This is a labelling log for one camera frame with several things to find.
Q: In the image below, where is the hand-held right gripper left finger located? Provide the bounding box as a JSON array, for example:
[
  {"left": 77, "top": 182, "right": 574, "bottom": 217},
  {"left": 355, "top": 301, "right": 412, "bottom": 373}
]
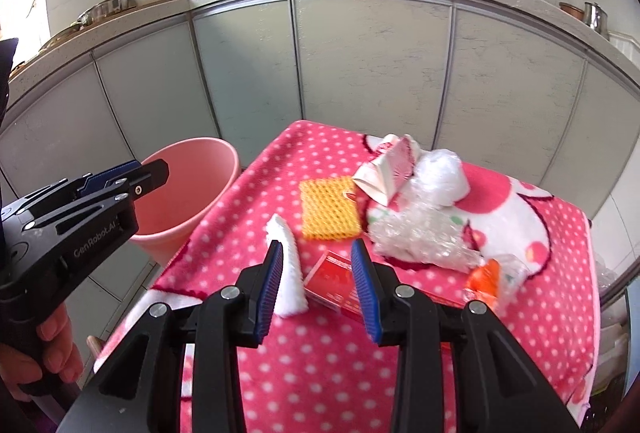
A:
[{"left": 57, "top": 239, "right": 285, "bottom": 433}]

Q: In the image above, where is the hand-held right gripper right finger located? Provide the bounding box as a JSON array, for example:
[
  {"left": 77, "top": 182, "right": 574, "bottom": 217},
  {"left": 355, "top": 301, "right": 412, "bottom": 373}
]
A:
[{"left": 350, "top": 239, "right": 583, "bottom": 433}]

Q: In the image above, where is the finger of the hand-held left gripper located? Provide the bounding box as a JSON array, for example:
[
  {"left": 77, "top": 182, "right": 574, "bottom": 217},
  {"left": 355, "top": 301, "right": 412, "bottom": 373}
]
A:
[
  {"left": 22, "top": 160, "right": 143, "bottom": 210},
  {"left": 25, "top": 158, "right": 170, "bottom": 230}
]

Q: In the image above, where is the white foam piece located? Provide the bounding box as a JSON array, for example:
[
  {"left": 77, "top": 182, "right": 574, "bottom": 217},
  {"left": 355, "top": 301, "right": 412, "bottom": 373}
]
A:
[{"left": 265, "top": 214, "right": 310, "bottom": 319}]

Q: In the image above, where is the red snack packet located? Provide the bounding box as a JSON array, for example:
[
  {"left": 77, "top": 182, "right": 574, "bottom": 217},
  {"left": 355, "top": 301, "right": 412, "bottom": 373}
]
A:
[{"left": 303, "top": 250, "right": 466, "bottom": 321}]

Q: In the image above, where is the pink plastic bucket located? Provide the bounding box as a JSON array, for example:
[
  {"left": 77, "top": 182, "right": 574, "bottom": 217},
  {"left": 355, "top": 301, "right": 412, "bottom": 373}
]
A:
[{"left": 131, "top": 138, "right": 241, "bottom": 266}]

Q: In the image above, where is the clear bubble wrap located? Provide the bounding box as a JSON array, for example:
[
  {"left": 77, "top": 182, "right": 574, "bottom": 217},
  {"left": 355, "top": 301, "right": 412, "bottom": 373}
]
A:
[{"left": 370, "top": 198, "right": 485, "bottom": 271}]

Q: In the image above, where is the yellow foam net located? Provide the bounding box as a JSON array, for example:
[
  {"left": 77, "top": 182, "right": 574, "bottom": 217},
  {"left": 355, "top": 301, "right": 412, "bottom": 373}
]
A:
[{"left": 299, "top": 176, "right": 361, "bottom": 241}]

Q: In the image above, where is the person's left hand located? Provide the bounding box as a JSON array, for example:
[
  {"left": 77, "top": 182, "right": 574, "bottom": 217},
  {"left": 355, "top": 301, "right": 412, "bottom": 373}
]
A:
[{"left": 0, "top": 303, "right": 85, "bottom": 404}]

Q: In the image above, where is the pink polka dot blanket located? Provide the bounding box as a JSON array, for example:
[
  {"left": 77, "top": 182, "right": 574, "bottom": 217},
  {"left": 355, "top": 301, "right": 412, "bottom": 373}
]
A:
[{"left": 92, "top": 120, "right": 601, "bottom": 433}]

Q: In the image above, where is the wooden table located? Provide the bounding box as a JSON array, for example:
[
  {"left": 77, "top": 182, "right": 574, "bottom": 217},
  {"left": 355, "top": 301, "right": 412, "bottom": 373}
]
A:
[{"left": 86, "top": 335, "right": 108, "bottom": 364}]

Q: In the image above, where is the orange clear wrapper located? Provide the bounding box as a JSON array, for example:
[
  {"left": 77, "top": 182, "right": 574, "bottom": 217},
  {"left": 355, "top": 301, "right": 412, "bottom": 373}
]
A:
[{"left": 462, "top": 253, "right": 531, "bottom": 311}]

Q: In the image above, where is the crumpled pink white carton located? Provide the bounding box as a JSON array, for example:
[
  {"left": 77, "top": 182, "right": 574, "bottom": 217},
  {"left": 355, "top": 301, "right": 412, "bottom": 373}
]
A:
[{"left": 352, "top": 133, "right": 423, "bottom": 206}]

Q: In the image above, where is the steel bowl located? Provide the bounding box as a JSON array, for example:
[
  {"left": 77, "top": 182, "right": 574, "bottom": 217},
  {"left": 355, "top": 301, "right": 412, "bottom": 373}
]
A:
[{"left": 77, "top": 0, "right": 136, "bottom": 26}]

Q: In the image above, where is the white kitchen counter cabinet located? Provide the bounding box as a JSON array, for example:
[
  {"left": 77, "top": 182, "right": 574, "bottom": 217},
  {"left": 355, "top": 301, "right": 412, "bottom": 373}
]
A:
[{"left": 0, "top": 0, "right": 640, "bottom": 234}]

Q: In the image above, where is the brown bowl with spoon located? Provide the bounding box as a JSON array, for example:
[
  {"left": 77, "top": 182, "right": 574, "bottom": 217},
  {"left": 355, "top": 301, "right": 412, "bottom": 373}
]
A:
[{"left": 559, "top": 0, "right": 586, "bottom": 21}]

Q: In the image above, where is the steel kettle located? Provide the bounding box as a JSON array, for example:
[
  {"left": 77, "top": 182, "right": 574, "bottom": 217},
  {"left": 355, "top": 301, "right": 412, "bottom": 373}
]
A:
[{"left": 582, "top": 2, "right": 611, "bottom": 39}]

